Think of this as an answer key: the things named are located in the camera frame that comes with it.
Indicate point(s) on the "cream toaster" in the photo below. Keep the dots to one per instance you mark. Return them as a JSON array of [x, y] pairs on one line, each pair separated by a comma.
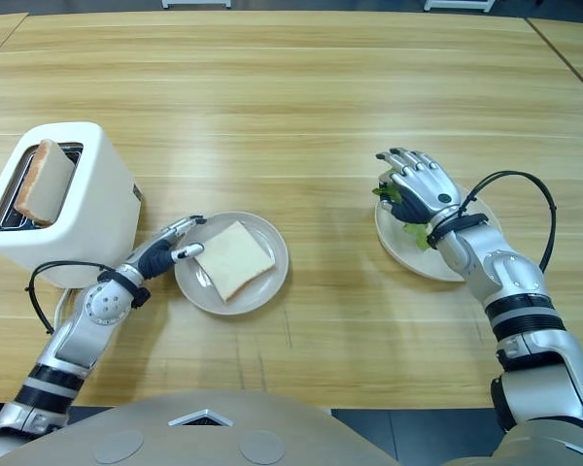
[[97, 204]]

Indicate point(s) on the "cream plate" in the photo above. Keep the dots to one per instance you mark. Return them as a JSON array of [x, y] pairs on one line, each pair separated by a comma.
[[262, 281], [418, 257]]

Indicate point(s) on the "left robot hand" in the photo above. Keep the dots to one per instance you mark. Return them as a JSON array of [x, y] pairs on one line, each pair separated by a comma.
[[158, 255]]

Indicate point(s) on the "robot body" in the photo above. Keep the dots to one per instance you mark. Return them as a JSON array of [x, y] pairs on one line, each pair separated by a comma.
[[223, 437]]

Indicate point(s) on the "green lettuce leaf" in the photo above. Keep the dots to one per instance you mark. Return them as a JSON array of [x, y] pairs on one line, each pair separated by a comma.
[[418, 233]]

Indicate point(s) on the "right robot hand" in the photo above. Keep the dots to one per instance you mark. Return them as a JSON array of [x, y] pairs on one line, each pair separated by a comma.
[[430, 187]]

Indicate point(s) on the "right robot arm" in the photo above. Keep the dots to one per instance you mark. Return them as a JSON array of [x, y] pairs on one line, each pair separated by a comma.
[[534, 340]]

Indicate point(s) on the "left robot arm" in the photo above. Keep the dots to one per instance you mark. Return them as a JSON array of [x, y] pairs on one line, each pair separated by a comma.
[[73, 335]]

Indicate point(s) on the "bread slice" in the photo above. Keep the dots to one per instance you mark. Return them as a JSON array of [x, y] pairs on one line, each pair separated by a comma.
[[48, 182], [233, 257]]

